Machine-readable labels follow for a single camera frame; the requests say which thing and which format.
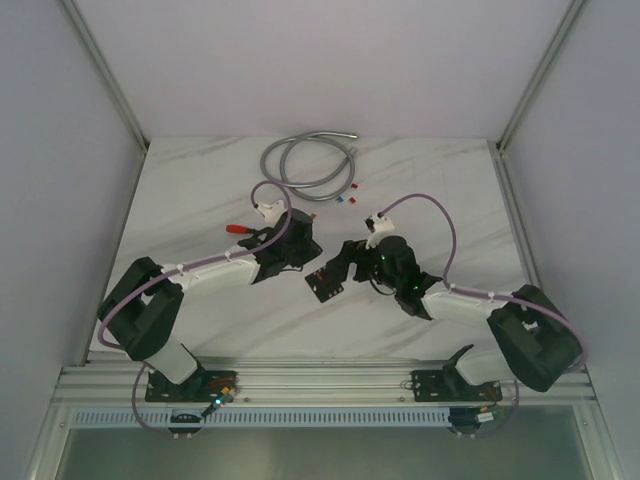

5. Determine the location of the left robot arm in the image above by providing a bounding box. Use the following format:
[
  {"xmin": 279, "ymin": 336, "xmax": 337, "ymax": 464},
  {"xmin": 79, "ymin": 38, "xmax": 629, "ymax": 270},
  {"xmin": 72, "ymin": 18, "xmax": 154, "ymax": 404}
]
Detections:
[{"xmin": 98, "ymin": 201, "xmax": 322, "ymax": 402}]

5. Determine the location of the red handled screwdriver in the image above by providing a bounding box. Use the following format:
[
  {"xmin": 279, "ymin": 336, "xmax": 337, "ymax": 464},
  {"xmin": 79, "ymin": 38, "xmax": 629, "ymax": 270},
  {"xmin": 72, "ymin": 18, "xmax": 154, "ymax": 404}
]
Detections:
[{"xmin": 225, "ymin": 224, "xmax": 257, "ymax": 235}]

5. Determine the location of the slotted cable duct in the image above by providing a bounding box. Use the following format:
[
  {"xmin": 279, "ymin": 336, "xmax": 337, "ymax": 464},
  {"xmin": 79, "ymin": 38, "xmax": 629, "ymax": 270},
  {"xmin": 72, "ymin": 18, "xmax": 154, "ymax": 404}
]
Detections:
[{"xmin": 69, "ymin": 405, "xmax": 571, "ymax": 430}]

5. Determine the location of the aluminium mounting rail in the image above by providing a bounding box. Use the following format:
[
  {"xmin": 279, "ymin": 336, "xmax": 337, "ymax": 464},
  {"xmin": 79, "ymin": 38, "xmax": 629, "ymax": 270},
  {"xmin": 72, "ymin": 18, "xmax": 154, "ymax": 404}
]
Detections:
[{"xmin": 53, "ymin": 354, "xmax": 597, "ymax": 404}]

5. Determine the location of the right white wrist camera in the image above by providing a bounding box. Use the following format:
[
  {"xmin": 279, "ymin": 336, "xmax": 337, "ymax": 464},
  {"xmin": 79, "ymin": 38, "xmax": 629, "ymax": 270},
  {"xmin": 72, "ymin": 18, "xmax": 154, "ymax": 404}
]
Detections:
[{"xmin": 365, "ymin": 212, "xmax": 395, "ymax": 250}]

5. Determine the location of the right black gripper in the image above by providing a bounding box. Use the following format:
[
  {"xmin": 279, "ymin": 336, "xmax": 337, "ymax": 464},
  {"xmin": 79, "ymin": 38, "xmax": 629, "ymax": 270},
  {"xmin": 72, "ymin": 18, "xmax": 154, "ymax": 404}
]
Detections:
[{"xmin": 326, "ymin": 239, "xmax": 400, "ymax": 293}]

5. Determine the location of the grey coiled hose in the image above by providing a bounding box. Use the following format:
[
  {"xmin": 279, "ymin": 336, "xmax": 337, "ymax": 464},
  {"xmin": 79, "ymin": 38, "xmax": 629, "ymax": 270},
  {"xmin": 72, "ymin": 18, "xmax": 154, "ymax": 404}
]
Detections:
[{"xmin": 259, "ymin": 130, "xmax": 360, "ymax": 203}]

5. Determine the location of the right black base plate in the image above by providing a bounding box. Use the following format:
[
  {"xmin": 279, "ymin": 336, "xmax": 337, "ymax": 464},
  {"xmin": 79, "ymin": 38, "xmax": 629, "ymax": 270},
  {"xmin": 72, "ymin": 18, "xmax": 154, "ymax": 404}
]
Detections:
[{"xmin": 410, "ymin": 370, "xmax": 503, "ymax": 403}]

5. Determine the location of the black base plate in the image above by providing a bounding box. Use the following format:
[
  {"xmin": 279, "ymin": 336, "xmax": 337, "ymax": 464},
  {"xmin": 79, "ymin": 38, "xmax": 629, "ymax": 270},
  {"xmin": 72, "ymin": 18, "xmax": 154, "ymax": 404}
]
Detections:
[
  {"xmin": 145, "ymin": 370, "xmax": 237, "ymax": 403},
  {"xmin": 410, "ymin": 370, "xmax": 503, "ymax": 403}
]

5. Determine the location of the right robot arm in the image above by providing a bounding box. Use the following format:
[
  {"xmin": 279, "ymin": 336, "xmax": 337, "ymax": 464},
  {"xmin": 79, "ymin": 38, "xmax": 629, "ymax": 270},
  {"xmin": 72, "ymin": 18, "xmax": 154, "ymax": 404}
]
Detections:
[{"xmin": 306, "ymin": 235, "xmax": 585, "ymax": 400}]

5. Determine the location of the black fuse box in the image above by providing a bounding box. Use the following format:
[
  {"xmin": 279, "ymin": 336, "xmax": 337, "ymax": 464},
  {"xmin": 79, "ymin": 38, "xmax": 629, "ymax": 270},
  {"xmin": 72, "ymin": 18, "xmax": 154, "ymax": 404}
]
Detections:
[{"xmin": 305, "ymin": 267, "xmax": 346, "ymax": 303}]

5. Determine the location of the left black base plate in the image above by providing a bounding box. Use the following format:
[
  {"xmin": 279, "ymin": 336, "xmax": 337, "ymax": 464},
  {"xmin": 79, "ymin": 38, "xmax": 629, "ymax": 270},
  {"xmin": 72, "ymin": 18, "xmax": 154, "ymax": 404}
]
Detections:
[{"xmin": 145, "ymin": 370, "xmax": 237, "ymax": 403}]

